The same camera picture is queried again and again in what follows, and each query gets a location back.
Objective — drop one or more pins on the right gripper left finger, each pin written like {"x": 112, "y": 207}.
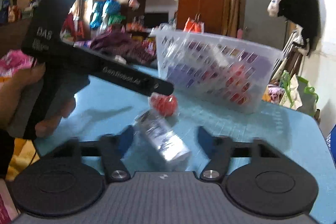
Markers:
{"x": 112, "y": 148}

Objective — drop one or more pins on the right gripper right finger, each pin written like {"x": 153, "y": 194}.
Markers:
{"x": 218, "y": 150}

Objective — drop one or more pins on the silver white box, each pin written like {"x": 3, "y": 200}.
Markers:
{"x": 163, "y": 146}

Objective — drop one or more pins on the red mesh packet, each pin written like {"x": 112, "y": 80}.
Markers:
{"x": 165, "y": 106}

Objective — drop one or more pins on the translucent white plastic basket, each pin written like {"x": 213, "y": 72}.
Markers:
{"x": 218, "y": 69}

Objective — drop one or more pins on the person's left hand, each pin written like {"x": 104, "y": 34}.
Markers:
{"x": 11, "y": 93}

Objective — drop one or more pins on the purple clothes pile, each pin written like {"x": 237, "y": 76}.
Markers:
{"x": 117, "y": 43}

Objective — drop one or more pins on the green white tote bag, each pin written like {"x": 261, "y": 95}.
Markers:
{"x": 299, "y": 95}

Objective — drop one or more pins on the black television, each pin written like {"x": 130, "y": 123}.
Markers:
{"x": 154, "y": 19}

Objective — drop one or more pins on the orange white plastic bag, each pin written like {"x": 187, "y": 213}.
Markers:
{"x": 194, "y": 26}

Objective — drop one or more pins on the grey metal door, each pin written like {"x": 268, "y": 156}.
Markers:
{"x": 261, "y": 28}

